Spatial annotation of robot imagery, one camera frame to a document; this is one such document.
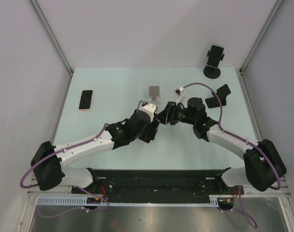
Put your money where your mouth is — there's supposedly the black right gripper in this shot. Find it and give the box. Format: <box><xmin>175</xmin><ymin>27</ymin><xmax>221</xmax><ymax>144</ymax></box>
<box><xmin>154</xmin><ymin>101</ymin><xmax>196</xmax><ymax>125</ymax></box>

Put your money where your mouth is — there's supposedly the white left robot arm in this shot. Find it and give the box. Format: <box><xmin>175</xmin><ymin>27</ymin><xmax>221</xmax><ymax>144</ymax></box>
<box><xmin>30</xmin><ymin>111</ymin><xmax>159</xmax><ymax>193</ymax></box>

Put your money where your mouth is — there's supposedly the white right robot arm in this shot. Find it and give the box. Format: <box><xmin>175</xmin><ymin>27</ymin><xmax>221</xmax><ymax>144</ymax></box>
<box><xmin>155</xmin><ymin>98</ymin><xmax>287</xmax><ymax>194</ymax></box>

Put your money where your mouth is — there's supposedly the silver folding phone stand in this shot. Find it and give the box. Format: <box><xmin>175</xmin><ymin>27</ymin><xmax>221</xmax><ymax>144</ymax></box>
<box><xmin>148</xmin><ymin>86</ymin><xmax>160</xmax><ymax>106</ymax></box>

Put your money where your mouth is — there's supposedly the black round base phone stand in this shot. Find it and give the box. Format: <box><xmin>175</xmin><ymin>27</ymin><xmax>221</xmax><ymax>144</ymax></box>
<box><xmin>203</xmin><ymin>48</ymin><xmax>226</xmax><ymax>79</ymax></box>

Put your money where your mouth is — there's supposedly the black folding phone stand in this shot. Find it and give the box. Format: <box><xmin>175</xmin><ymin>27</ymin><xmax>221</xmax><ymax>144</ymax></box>
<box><xmin>205</xmin><ymin>84</ymin><xmax>231</xmax><ymax>109</ymax></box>

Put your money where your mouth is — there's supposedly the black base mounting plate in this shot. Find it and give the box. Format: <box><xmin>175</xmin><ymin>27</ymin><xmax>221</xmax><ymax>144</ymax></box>
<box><xmin>85</xmin><ymin>169</ymin><xmax>239</xmax><ymax>200</ymax></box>

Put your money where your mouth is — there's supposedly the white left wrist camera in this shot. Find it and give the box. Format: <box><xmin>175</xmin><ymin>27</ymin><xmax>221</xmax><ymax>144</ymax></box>
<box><xmin>140</xmin><ymin>102</ymin><xmax>157</xmax><ymax>122</ymax></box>

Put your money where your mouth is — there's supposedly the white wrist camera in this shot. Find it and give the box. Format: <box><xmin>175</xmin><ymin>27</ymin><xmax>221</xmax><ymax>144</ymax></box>
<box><xmin>140</xmin><ymin>102</ymin><xmax>157</xmax><ymax>122</ymax></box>
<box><xmin>174</xmin><ymin>87</ymin><xmax>186</xmax><ymax>104</ymax></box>

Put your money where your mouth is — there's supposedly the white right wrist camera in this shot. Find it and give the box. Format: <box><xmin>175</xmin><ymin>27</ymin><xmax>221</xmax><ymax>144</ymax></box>
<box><xmin>174</xmin><ymin>87</ymin><xmax>186</xmax><ymax>104</ymax></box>

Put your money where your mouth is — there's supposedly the white slotted cable duct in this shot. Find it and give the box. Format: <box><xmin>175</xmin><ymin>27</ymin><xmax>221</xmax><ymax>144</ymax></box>
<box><xmin>36</xmin><ymin>195</ymin><xmax>233</xmax><ymax>207</ymax></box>

